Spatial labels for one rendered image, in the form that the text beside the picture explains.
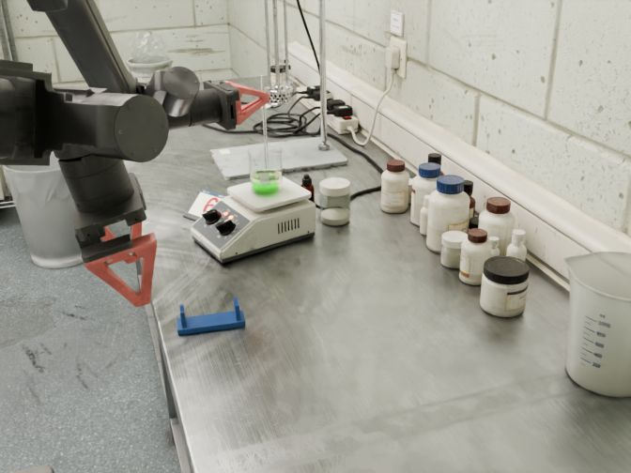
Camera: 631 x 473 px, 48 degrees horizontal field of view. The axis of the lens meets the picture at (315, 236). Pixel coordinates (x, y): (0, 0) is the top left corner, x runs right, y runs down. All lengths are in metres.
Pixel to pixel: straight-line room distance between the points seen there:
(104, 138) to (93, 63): 0.45
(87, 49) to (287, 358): 0.50
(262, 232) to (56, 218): 1.73
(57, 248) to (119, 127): 2.38
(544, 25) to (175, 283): 0.74
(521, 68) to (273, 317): 0.62
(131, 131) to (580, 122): 0.78
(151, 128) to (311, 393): 0.45
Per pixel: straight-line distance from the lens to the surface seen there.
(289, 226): 1.29
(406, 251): 1.29
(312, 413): 0.91
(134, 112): 0.62
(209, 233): 1.29
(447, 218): 1.25
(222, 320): 1.08
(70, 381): 2.35
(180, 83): 1.13
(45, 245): 2.98
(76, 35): 0.99
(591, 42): 1.18
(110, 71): 1.06
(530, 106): 1.31
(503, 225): 1.23
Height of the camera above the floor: 1.33
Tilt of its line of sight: 26 degrees down
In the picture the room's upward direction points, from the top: 1 degrees counter-clockwise
